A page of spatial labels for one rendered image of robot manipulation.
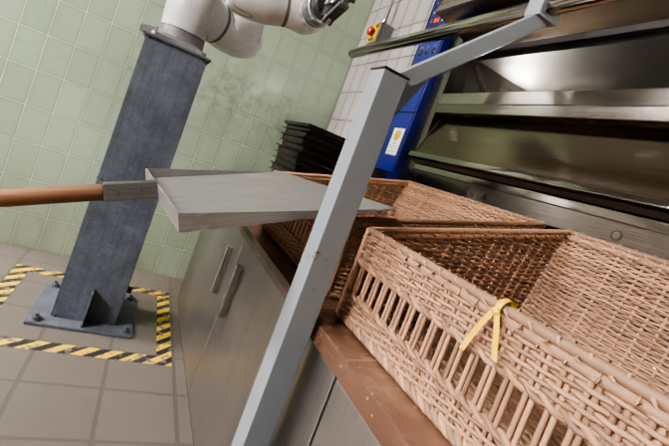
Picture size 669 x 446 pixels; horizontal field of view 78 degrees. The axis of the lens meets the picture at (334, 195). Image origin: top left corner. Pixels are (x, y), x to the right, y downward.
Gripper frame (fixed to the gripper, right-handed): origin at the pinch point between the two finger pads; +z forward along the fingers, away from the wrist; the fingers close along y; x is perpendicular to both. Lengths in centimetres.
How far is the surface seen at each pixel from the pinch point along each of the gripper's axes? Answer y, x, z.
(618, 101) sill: 5, -54, 31
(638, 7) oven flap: -17, -54, 27
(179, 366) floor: 120, -2, -42
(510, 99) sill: 4, -54, 0
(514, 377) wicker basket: 52, -5, 67
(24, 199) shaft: 63, 45, 10
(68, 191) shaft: 60, 39, 9
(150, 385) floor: 120, 7, -30
